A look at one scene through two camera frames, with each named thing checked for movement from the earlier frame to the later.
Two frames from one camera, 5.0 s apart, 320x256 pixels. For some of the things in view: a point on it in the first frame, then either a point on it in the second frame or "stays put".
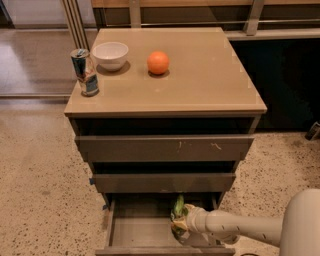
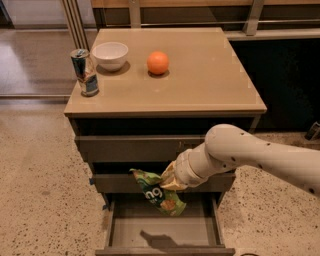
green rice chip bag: x=177 y=211 -> x=163 y=198
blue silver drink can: x=85 y=71 stays put
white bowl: x=110 y=56 stays put
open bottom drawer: x=139 y=224 stays put
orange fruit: x=158 y=62 stays put
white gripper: x=194 y=219 -> x=183 y=173
